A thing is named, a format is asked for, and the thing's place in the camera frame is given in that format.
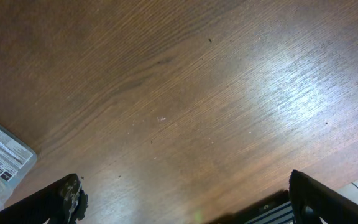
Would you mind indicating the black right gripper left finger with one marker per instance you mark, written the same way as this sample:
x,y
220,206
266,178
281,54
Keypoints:
x,y
62,202

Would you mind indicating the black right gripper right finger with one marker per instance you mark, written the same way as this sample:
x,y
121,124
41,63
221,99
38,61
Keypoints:
x,y
313,202

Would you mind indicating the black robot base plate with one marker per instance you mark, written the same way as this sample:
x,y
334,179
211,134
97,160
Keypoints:
x,y
275,208

